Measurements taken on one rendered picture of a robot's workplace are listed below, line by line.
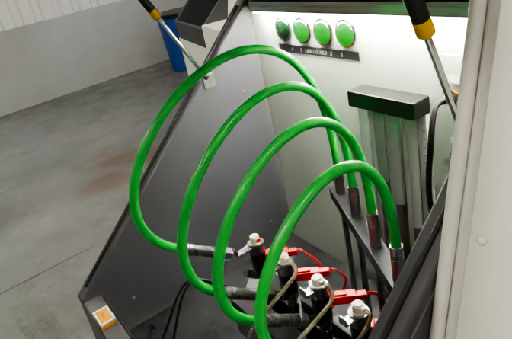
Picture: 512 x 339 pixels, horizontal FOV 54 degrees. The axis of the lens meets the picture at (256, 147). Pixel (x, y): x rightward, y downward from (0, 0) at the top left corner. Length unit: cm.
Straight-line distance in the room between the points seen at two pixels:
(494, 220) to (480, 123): 9
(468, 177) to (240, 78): 70
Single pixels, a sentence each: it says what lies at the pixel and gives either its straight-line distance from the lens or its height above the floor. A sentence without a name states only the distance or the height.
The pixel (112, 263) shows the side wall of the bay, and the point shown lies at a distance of 112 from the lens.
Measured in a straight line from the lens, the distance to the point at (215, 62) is 74.
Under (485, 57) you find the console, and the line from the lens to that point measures 51.
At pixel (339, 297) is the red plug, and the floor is 108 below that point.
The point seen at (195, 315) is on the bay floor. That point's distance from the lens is 118.
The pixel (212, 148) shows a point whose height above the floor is 133.
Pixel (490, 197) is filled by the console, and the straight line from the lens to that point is 52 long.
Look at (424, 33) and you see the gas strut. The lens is 52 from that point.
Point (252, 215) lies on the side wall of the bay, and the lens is 125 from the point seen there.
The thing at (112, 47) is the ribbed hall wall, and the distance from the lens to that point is 758.
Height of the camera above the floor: 158
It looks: 23 degrees down
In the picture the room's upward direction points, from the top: 12 degrees counter-clockwise
